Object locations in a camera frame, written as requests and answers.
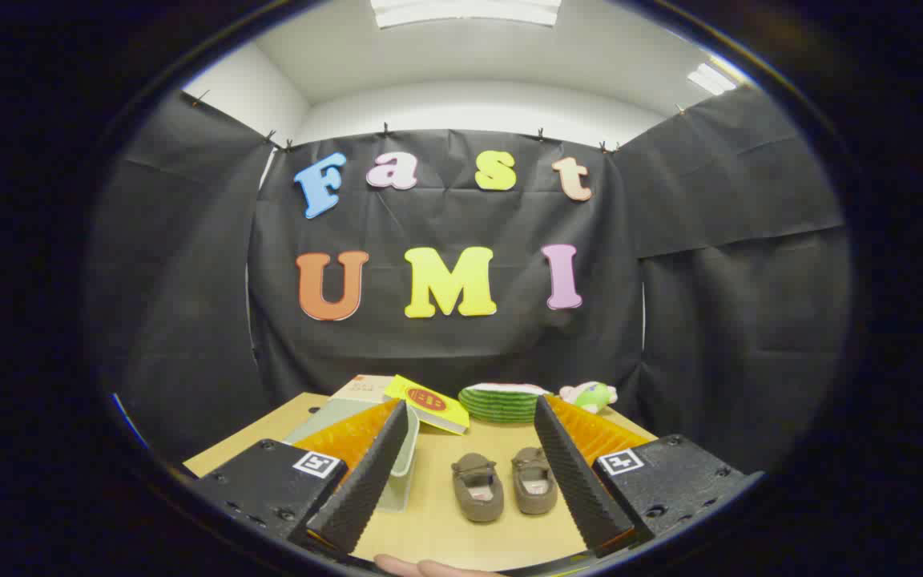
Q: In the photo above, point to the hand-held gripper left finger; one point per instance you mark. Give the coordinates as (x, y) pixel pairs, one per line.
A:
(365, 489)

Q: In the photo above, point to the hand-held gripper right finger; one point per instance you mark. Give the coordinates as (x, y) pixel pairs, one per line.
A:
(578, 489)

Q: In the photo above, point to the brown fuzzy shoe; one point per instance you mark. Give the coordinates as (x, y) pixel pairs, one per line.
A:
(477, 497)
(534, 493)

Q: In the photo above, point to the green fabric storage box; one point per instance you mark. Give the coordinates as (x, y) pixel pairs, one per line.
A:
(332, 418)

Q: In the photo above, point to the pink and green plush toy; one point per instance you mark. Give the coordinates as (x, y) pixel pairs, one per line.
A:
(590, 397)

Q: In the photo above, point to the beige book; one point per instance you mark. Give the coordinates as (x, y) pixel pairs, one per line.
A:
(361, 389)

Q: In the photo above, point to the yellow book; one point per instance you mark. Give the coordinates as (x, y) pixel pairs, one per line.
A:
(429, 401)

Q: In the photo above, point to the watermelon plush toy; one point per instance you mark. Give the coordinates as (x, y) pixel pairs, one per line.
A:
(501, 405)

